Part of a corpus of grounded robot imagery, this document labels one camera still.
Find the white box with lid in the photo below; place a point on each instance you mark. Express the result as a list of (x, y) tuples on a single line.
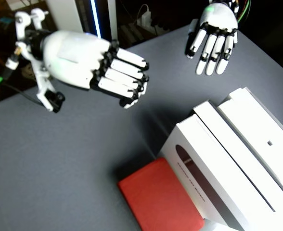
[(204, 154)]

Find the red box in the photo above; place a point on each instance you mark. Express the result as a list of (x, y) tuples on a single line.
[(160, 197)]

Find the white cabinet with blue light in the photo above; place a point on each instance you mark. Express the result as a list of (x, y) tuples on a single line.
[(81, 14)]

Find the white power adapter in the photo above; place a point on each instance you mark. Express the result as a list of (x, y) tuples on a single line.
[(145, 18)]

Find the grey table cloth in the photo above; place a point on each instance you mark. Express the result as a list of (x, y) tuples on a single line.
[(59, 156)]

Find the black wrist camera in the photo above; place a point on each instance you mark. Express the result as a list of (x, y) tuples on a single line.
[(56, 97)]

